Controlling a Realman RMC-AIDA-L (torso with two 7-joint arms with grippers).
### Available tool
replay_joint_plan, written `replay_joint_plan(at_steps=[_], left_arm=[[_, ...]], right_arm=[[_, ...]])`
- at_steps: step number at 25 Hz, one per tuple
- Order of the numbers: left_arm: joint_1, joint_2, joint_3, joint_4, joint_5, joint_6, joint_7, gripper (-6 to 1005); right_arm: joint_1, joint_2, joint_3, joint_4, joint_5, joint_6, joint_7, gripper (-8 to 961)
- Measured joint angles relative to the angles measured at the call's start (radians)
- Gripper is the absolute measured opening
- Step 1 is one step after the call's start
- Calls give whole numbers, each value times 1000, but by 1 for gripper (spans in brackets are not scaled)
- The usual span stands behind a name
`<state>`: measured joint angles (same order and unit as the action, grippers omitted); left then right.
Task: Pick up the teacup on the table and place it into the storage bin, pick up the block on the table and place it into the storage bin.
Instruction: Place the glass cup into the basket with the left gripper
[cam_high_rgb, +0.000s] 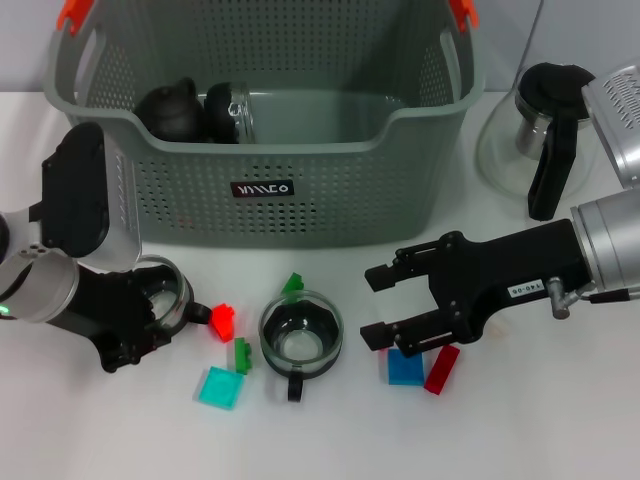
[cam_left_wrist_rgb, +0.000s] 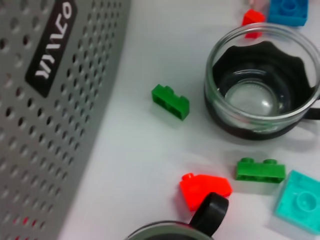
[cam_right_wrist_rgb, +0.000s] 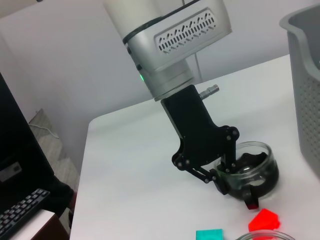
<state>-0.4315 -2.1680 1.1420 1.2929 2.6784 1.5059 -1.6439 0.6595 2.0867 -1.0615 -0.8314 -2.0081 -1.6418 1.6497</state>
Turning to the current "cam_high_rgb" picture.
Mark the dark red long brick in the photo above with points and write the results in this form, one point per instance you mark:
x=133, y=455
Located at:
x=442, y=372

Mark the glass teapot black lid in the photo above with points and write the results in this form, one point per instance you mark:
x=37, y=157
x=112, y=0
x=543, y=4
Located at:
x=555, y=85

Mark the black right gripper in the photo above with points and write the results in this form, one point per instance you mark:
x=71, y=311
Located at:
x=500, y=280

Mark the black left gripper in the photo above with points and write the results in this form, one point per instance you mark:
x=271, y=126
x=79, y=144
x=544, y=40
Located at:
x=105, y=315

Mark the glass teacup black holder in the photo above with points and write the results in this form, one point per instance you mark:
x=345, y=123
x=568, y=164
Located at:
x=225, y=112
x=167, y=300
x=300, y=345

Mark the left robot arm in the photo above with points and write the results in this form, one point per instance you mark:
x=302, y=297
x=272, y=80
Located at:
x=35, y=280

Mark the green toy brick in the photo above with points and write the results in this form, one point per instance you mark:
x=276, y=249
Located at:
x=244, y=356
x=291, y=284

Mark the grey perforated storage basket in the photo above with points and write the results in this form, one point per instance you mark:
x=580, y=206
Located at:
x=325, y=200

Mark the dark clay teapot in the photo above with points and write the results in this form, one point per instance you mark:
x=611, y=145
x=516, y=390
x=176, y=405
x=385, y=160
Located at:
x=170, y=115

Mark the teal square toy plate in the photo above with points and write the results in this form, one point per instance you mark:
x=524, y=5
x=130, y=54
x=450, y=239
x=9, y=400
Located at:
x=220, y=389

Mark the red sloped toy brick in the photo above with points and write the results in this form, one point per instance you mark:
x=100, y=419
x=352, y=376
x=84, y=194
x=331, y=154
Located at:
x=222, y=322

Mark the blue square toy plate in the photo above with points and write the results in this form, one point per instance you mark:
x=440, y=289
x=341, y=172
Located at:
x=405, y=370

